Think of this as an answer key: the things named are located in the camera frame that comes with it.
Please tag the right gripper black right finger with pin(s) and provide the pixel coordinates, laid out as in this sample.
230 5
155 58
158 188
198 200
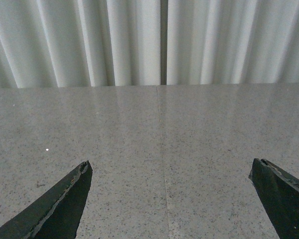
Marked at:
279 195

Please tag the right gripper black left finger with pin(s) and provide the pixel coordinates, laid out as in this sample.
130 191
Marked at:
57 213

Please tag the white pleated curtain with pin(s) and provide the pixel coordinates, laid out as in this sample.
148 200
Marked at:
69 43

